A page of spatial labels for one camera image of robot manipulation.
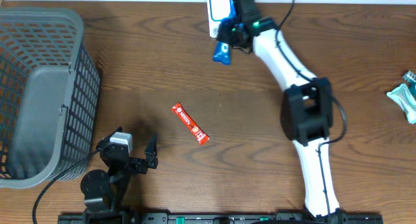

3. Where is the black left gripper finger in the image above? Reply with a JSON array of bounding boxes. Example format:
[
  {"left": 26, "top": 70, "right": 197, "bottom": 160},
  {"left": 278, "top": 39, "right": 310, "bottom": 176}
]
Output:
[
  {"left": 109, "top": 127, "right": 123, "bottom": 136},
  {"left": 145, "top": 135, "right": 157, "bottom": 161}
]

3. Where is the blue Oreo cookie pack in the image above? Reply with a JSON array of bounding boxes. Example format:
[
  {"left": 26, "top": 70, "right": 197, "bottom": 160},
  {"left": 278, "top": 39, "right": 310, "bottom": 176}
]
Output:
[{"left": 213, "top": 10, "right": 235, "bottom": 66}]

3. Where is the red Nescafe stick sachet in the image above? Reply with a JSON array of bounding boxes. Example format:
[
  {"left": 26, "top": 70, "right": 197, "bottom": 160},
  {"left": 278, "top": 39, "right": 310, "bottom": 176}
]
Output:
[{"left": 171, "top": 103, "right": 210, "bottom": 145}]

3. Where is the mint green wipes pack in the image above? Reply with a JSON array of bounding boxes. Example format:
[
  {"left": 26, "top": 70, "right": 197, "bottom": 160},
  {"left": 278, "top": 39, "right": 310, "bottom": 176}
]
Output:
[{"left": 386, "top": 83, "right": 415, "bottom": 124}]

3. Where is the teal mouthwash bottle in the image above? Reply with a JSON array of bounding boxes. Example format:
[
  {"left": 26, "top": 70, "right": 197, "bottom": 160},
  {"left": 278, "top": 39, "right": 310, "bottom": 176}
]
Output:
[{"left": 402, "top": 71, "right": 416, "bottom": 97}]

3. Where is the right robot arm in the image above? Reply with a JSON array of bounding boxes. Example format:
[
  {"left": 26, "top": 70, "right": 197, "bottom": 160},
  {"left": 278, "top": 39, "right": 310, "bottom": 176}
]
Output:
[{"left": 207, "top": 0, "right": 339, "bottom": 221}]

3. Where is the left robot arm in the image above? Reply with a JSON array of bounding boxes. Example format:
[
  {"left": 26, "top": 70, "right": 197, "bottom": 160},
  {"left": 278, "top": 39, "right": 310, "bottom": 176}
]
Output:
[{"left": 81, "top": 127, "right": 158, "bottom": 223}]

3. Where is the white barcode scanner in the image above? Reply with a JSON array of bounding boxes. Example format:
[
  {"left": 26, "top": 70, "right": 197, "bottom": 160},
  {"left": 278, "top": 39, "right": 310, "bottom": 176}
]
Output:
[{"left": 207, "top": 0, "right": 234, "bottom": 38}]

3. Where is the grey plastic basket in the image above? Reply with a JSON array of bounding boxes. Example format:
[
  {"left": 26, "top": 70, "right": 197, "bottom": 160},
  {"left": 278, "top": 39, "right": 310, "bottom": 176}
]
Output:
[{"left": 1, "top": 7, "right": 101, "bottom": 189}]

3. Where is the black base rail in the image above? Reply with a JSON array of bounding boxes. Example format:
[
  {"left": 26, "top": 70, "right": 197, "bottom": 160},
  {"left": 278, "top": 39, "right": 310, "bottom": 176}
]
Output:
[{"left": 57, "top": 211, "right": 384, "bottom": 224}]

